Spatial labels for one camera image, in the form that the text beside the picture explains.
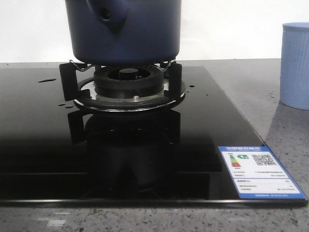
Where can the black gas burner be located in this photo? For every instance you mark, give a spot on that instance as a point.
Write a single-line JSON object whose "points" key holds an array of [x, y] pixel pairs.
{"points": [[98, 103]]}

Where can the black glass stove top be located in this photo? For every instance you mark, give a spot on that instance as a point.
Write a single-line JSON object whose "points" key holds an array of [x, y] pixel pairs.
{"points": [[53, 154]]}

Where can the dark blue pot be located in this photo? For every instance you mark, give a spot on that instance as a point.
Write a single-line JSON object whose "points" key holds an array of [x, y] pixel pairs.
{"points": [[124, 32]]}

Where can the black pot support grate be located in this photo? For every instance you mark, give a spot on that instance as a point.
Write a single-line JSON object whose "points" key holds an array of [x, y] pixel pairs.
{"points": [[70, 79]]}

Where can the light blue ribbed cup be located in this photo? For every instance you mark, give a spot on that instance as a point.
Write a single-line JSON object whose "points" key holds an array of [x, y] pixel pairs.
{"points": [[294, 77]]}

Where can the blue energy label sticker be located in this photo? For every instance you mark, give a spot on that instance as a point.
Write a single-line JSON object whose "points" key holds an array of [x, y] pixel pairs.
{"points": [[257, 173]]}

